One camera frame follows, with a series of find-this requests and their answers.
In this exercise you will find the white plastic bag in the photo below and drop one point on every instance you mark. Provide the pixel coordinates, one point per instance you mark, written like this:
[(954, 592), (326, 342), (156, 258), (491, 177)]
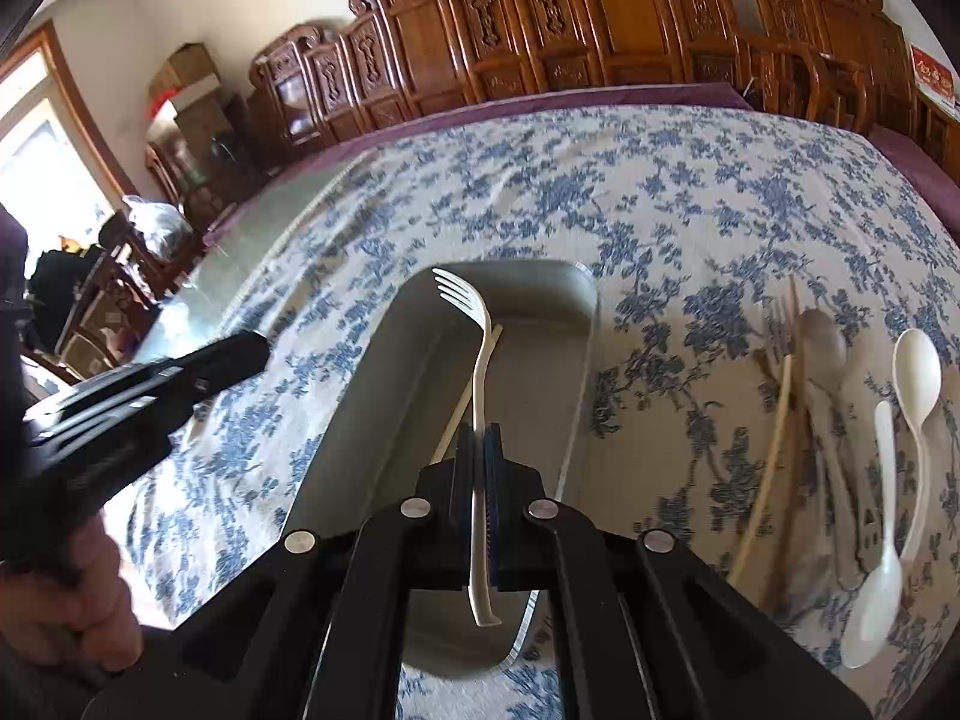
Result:
[(157, 225)]

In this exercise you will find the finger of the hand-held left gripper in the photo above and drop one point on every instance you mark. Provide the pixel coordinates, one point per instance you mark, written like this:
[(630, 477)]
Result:
[(225, 360)]

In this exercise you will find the white plastic spoon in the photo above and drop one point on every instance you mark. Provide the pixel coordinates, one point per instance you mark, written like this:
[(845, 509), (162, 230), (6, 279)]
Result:
[(916, 367), (870, 615)]

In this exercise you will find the metal spoon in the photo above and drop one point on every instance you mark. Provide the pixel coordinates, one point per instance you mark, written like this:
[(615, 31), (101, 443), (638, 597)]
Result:
[(821, 345)]

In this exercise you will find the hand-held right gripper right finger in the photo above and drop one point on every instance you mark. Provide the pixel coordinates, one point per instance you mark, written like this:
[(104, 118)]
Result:
[(495, 469)]

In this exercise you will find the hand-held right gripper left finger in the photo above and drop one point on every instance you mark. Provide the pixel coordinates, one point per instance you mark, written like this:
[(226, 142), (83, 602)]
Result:
[(469, 469)]

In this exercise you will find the grey rectangular tray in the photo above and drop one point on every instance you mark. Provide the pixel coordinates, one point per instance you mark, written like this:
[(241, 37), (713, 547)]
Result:
[(544, 360)]

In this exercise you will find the wooden window frame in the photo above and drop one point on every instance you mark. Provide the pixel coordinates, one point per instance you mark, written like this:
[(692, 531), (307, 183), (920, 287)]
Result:
[(71, 90)]

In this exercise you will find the black bag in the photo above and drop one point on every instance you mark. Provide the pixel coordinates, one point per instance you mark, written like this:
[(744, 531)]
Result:
[(64, 292)]

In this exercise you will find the carved wooden chair back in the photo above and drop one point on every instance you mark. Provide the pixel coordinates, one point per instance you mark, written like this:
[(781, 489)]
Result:
[(330, 90), (622, 7), (847, 22), (427, 37)]

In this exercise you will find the cardboard box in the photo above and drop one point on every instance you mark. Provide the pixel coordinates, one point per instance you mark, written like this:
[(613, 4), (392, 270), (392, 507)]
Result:
[(184, 75)]

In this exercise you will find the white plastic fork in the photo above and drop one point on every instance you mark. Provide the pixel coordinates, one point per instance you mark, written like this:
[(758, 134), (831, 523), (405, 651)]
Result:
[(481, 360)]

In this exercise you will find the pale chopstick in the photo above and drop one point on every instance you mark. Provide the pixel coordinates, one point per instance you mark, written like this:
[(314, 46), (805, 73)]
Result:
[(772, 435), (459, 410)]

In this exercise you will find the metal fork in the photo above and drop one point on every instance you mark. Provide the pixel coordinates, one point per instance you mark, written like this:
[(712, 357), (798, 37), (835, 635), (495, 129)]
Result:
[(844, 547)]

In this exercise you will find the person's left hand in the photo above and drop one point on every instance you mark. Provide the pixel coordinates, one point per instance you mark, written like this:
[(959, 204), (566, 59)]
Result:
[(82, 607)]

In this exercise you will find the glass door cabinet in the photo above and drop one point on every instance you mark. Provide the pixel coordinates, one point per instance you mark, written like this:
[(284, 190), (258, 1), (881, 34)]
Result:
[(202, 150)]

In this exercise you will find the wooden armchair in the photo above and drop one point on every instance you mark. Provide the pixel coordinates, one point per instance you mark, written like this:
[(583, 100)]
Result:
[(795, 60)]

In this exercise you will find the blue floral tablecloth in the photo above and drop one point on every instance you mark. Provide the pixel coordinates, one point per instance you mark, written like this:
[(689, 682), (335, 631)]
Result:
[(637, 202)]

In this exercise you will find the red box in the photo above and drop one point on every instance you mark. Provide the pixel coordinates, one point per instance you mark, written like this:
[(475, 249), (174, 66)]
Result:
[(934, 73)]

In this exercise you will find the wooden side cabinet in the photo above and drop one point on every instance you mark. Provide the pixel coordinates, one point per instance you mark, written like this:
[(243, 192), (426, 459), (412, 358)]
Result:
[(937, 135)]

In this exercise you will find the dark wooden chair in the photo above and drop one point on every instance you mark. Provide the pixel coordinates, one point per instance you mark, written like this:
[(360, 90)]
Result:
[(112, 300)]

